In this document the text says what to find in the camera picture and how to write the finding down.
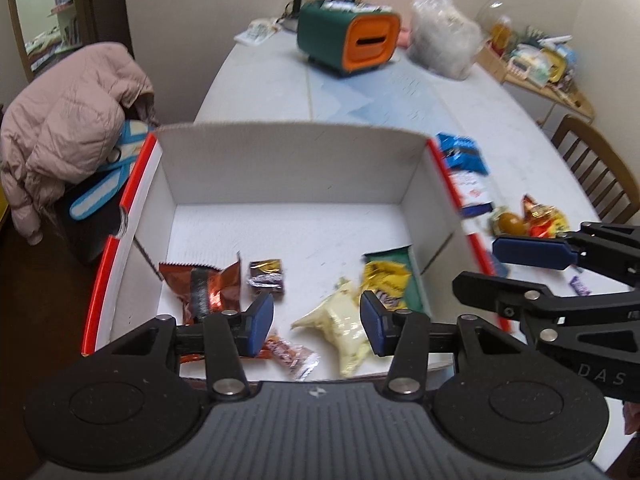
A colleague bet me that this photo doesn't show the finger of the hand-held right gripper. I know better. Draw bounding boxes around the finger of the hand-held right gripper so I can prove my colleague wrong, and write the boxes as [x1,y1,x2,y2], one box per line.
[452,271,640,321]
[492,221,640,281]

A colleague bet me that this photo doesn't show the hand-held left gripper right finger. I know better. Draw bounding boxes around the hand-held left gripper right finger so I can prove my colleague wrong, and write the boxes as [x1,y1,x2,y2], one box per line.
[360,291,531,402]

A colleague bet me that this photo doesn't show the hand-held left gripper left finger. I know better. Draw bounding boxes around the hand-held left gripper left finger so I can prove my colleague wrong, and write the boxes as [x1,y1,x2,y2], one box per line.
[107,292,276,402]

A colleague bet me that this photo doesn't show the red snack bag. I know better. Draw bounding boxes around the red snack bag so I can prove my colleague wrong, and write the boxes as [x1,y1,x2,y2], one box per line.
[521,194,572,239]

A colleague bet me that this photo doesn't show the pale yellow packet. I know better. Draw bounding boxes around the pale yellow packet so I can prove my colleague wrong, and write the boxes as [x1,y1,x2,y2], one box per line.
[291,277,375,379]

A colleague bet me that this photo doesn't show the yellow green snack packet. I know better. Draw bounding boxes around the yellow green snack packet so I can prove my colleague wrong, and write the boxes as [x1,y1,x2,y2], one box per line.
[361,244,417,312]

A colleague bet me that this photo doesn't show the small brown chocolate packet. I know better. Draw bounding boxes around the small brown chocolate packet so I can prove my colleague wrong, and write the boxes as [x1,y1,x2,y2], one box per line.
[248,259,287,295]

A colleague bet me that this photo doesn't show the brown red foil packet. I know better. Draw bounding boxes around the brown red foil packet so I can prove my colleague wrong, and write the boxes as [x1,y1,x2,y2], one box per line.
[158,254,243,327]

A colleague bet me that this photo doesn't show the white blue small packet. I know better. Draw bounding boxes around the white blue small packet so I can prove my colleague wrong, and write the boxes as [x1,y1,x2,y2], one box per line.
[449,170,495,219]

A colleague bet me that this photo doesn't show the blue snack packet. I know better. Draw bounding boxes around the blue snack packet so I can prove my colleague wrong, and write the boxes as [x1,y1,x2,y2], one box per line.
[436,132,489,177]

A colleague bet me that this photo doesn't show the red and white cardboard box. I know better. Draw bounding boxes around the red and white cardboard box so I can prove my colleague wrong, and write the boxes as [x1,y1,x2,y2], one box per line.
[80,120,506,388]

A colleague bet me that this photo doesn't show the golden egg candy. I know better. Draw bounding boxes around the golden egg candy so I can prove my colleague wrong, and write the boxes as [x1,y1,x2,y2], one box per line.
[491,211,529,237]

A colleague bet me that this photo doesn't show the wooden chair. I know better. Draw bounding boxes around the wooden chair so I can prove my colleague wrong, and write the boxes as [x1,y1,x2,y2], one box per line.
[537,114,640,226]

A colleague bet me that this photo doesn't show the black chair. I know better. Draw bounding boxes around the black chair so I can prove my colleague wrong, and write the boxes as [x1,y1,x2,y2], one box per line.
[55,180,126,266]

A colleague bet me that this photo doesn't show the orange drink bottle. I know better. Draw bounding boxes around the orange drink bottle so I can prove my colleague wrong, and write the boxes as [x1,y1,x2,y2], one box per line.
[490,15,513,56]

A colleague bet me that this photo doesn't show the blue striped bag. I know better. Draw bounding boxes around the blue striped bag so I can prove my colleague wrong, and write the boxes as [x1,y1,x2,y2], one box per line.
[69,119,157,222]

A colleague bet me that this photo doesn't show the clear plastic bag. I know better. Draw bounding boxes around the clear plastic bag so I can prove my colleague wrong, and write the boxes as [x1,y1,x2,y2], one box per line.
[407,0,485,81]

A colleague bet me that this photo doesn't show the pink puffer jacket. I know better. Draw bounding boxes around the pink puffer jacket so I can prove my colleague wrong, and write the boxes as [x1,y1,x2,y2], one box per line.
[0,42,160,246]

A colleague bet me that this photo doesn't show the green orange tissue box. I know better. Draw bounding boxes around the green orange tissue box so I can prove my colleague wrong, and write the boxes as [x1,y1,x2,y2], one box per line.
[296,0,403,78]

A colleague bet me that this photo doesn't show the wooden door frame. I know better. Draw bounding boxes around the wooden door frame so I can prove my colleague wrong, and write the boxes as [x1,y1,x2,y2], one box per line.
[5,0,136,83]

